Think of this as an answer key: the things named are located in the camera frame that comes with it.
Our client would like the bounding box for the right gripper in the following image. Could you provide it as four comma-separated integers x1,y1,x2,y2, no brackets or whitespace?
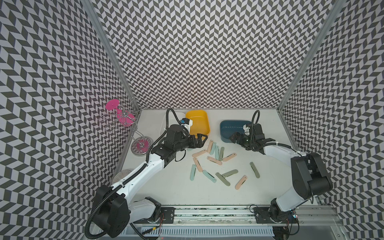
229,131,256,149

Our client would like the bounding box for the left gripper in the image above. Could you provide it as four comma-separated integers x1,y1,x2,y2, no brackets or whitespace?
174,132,208,151

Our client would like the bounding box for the dark teal storage box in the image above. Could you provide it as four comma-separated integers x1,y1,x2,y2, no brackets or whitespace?
220,120,251,143

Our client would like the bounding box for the pink fruit knife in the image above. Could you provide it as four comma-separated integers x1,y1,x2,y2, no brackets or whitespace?
207,140,214,153
192,150,207,158
235,175,248,190
207,156,223,166
222,153,237,162
193,158,203,173

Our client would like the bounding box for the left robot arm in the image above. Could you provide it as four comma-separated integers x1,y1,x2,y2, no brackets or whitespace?
84,116,208,240

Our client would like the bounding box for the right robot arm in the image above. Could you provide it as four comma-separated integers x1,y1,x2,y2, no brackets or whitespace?
230,110,333,223

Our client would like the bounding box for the mint fruit knife upper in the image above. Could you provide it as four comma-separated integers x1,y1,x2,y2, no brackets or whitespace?
210,142,217,155

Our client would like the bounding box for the mint fruit knife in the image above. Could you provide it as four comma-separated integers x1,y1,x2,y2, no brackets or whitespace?
203,170,217,183
190,164,197,181
215,146,220,160
210,142,217,155

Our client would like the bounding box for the yellow storage box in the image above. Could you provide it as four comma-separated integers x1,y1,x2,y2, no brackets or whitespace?
186,110,211,136

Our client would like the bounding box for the olive fruit knife upper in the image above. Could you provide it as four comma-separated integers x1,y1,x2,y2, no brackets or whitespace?
219,147,225,161

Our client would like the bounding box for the olive fruit knife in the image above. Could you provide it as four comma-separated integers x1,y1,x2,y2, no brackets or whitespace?
219,147,225,161
216,173,231,187
250,162,261,179

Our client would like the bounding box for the mint fruit knife middle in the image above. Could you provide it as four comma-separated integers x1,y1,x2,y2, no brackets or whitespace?
215,146,220,160

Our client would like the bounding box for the mint fruit knife lower left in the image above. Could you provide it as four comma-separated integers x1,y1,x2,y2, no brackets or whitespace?
190,164,197,181

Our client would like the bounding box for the olive fruit knife angled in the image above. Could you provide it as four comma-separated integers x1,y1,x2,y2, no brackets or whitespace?
222,169,239,178

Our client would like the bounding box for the white storage box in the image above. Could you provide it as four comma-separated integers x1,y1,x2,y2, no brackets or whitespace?
159,111,186,135

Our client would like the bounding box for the olive fruit knife lower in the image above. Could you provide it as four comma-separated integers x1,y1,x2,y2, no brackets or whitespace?
216,173,231,187

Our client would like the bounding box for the olive fruit knife right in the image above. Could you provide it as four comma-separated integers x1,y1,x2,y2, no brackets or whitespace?
250,162,261,179

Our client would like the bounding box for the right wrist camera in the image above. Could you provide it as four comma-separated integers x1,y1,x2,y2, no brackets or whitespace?
243,124,253,136

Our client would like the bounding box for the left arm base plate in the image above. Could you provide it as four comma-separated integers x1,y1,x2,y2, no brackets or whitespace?
135,207,176,225

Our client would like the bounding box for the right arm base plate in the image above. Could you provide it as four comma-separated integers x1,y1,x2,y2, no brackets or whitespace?
252,207,296,224

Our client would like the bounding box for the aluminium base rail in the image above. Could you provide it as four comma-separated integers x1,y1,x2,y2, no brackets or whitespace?
89,203,343,229

